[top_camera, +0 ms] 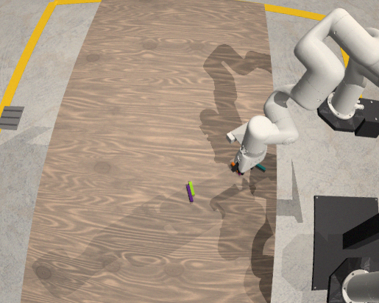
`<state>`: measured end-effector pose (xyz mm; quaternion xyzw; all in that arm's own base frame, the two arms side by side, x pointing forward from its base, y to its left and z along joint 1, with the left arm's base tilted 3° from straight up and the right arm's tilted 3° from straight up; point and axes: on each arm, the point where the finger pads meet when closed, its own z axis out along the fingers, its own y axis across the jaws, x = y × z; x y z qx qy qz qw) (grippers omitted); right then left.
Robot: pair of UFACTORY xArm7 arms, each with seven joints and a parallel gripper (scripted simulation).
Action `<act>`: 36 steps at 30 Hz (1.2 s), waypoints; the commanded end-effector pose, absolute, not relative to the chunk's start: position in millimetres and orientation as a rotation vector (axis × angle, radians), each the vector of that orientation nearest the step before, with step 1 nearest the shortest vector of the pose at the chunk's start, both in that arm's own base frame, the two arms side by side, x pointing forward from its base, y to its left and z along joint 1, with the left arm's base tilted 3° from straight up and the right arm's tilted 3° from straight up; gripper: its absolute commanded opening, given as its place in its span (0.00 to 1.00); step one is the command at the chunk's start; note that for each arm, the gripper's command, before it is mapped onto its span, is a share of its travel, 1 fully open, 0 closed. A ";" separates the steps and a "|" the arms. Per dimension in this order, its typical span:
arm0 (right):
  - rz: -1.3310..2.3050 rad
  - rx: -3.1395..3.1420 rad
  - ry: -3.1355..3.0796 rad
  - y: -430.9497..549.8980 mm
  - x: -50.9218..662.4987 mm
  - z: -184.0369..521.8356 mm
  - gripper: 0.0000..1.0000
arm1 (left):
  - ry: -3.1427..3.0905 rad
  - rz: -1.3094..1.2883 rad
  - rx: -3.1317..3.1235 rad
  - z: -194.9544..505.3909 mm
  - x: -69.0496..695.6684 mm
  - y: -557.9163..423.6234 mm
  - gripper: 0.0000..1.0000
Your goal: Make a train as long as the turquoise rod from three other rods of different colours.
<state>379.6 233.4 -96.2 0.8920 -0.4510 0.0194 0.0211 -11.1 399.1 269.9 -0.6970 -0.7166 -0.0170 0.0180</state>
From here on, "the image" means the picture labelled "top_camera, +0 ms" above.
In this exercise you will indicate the turquoise rod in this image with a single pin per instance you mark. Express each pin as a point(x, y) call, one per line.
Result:
point(261, 167)

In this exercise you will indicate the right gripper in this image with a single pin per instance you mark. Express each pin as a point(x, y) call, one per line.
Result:
point(244, 162)

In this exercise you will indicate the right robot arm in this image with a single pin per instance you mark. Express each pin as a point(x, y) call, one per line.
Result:
point(324, 73)

